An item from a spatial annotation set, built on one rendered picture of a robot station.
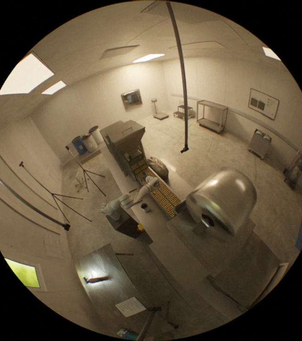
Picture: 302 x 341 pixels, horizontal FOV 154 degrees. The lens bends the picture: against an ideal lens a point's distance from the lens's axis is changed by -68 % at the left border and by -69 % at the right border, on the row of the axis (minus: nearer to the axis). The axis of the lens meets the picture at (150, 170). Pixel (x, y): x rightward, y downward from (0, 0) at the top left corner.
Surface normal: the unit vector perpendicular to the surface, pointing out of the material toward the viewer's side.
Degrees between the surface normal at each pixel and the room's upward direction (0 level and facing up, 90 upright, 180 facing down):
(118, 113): 90
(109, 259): 0
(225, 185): 14
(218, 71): 90
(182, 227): 0
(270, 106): 90
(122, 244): 0
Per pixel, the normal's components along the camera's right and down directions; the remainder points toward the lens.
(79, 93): 0.54, 0.56
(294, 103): -0.82, 0.51
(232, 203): -0.10, -0.56
